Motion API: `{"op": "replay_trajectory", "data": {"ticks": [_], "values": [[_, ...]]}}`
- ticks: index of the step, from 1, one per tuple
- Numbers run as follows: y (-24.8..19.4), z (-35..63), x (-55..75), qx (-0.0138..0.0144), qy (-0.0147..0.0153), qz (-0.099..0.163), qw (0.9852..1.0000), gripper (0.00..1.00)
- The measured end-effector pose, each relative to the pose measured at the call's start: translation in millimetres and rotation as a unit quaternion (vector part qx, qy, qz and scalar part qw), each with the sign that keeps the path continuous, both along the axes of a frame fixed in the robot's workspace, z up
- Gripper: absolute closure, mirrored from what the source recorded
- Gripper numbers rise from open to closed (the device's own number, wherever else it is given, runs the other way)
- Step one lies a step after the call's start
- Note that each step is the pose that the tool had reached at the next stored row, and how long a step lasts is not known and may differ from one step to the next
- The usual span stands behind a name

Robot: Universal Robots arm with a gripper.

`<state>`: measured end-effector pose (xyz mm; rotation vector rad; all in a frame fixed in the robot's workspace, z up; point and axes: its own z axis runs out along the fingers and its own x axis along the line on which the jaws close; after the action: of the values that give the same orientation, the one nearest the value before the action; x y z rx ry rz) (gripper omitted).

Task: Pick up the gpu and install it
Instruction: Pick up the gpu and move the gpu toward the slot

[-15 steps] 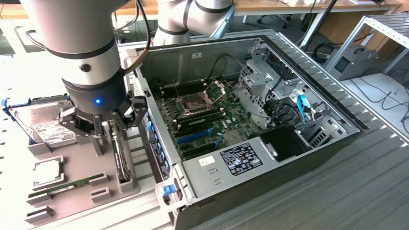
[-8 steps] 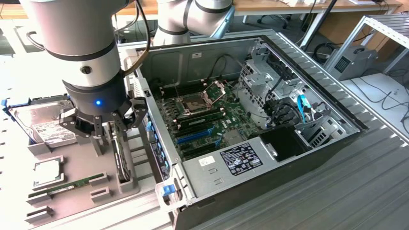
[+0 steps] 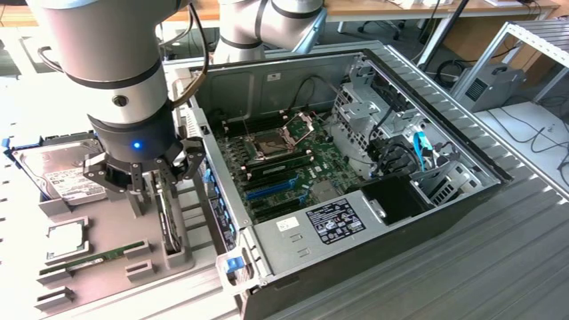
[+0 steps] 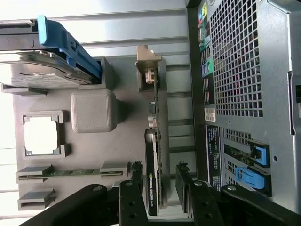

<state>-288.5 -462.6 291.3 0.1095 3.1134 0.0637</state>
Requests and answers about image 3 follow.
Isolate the silver drive cage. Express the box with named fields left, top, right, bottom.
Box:
left=330, top=55, right=445, bottom=174

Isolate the black RAM stick white label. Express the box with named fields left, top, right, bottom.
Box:
left=245, top=155, right=314, bottom=179

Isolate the blue case release latch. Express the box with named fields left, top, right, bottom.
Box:
left=224, top=255, right=244, bottom=275

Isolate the black wire bundle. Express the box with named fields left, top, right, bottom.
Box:
left=368, top=135, right=424, bottom=177

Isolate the blue SATA wire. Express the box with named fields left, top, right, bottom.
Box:
left=412, top=131, right=432, bottom=173

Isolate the low-profile graphics card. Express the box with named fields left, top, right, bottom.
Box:
left=144, top=168, right=184, bottom=253

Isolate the aluminium slat table frame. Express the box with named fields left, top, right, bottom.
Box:
left=448, top=18, right=569, bottom=113

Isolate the metal socket cover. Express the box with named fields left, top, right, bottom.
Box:
left=278, top=113, right=320, bottom=147

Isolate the silver disk bay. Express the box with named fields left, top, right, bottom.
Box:
left=408, top=159, right=488, bottom=209

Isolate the light wooden desk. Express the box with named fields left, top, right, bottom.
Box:
left=0, top=0, right=222, bottom=28
left=324, top=0, right=562, bottom=66

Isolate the silver hard disk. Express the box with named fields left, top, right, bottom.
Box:
left=12, top=139, right=110, bottom=207

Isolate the grey parts rack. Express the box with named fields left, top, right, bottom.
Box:
left=29, top=181, right=197, bottom=317

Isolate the CPU socket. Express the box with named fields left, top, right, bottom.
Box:
left=248, top=131, right=290, bottom=159

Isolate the silver CPU chip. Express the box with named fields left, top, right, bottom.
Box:
left=45, top=222, right=89, bottom=259

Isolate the blue disk caddy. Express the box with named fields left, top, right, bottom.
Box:
left=0, top=133, right=101, bottom=205

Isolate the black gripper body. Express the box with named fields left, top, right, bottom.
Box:
left=86, top=99, right=185, bottom=166

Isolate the open black PC case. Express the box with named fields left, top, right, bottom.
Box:
left=170, top=48, right=514, bottom=320

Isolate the black office chair base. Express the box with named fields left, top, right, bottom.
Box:
left=354, top=19, right=406, bottom=41

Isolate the green RAM stick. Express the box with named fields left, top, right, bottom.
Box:
left=38, top=241, right=150, bottom=276

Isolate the grey controller box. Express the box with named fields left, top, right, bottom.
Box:
left=453, top=63, right=529, bottom=113

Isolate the empty black RAM slot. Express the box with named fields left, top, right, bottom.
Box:
left=242, top=149, right=312, bottom=167
left=244, top=153, right=312, bottom=171

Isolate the green motherboard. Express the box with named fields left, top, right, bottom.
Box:
left=212, top=109, right=370, bottom=224

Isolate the silver power supply unit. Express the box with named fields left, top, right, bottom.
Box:
left=241, top=192, right=392, bottom=280

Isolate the black looped wire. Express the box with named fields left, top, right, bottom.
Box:
left=286, top=75, right=344, bottom=113

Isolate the blue expansion slot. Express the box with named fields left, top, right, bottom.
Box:
left=244, top=175, right=300, bottom=202

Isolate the silver chipset heatsink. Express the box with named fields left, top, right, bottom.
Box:
left=309, top=182, right=342, bottom=203

